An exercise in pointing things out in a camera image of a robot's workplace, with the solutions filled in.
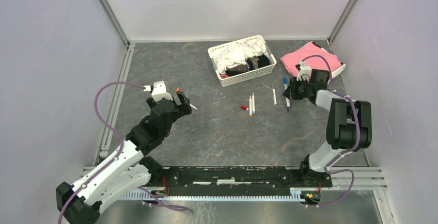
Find white pen blue ends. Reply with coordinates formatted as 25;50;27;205
283;77;291;109

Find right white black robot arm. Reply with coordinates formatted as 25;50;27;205
283;70;372;187

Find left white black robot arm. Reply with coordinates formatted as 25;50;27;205
56;90;192;223

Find white pen blue tip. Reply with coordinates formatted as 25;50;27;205
251;93;256;115

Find pink folded cloth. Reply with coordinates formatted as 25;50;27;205
280;41;330;76

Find white cloth under pink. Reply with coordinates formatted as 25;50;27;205
320;45;347;78

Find black cloth in basket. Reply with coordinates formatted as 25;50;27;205
225;55;271;77

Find white plastic basket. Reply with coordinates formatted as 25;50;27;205
208;35;277;87

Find white cloth in basket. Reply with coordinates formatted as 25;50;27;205
212;39;267;74

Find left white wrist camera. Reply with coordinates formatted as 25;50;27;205
143;81;173;102

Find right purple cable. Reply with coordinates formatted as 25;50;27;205
301;55;362;207

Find purple cable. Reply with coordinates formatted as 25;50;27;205
57;81;146;224
301;55;362;207

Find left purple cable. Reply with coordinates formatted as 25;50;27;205
57;81;146;224

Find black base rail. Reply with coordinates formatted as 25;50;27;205
144;166;333;197

